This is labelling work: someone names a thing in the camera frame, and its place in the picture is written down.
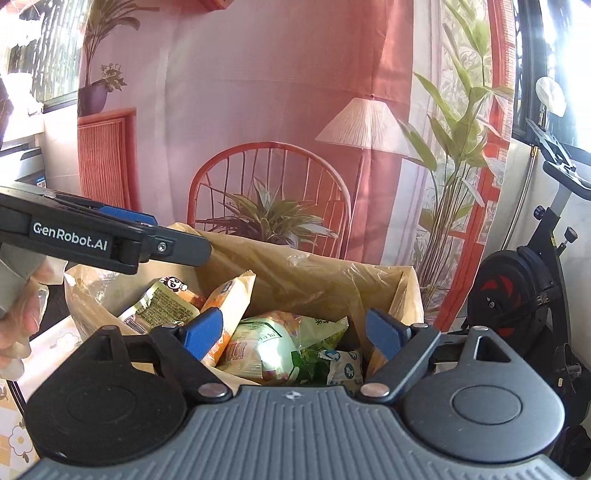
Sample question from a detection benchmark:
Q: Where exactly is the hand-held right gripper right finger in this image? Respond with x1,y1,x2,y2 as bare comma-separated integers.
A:
360,309,522,401

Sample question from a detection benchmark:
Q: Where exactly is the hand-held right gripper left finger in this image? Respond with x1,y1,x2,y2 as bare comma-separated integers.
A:
69,307,232,402

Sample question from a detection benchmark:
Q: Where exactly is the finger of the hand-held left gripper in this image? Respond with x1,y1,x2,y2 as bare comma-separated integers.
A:
55,194,159,228
139,228,213,268

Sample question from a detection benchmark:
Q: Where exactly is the green snack packet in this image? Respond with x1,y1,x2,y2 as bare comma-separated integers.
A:
216,311,350,386

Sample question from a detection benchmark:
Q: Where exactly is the plastic-wrapped cardboard box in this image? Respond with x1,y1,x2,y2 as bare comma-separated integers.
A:
64,222,426,386

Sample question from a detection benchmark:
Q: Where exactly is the person's left hand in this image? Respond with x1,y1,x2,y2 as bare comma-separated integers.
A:
0,263,52,380

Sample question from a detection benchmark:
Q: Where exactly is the white washing machine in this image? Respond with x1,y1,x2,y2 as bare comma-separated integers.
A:
14,147,47,188

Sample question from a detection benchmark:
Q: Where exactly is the black exercise bike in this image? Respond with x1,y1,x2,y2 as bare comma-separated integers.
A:
464,117,591,478

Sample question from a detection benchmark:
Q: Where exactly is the white crumpled cloth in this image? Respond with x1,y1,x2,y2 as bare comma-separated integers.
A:
536,77,568,117

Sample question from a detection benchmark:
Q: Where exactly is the window with dark frame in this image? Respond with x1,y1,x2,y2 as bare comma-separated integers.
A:
0,0,88,112
510,0,591,153

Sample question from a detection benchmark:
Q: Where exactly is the metal hose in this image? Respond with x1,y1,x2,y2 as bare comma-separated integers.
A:
502,143,539,252

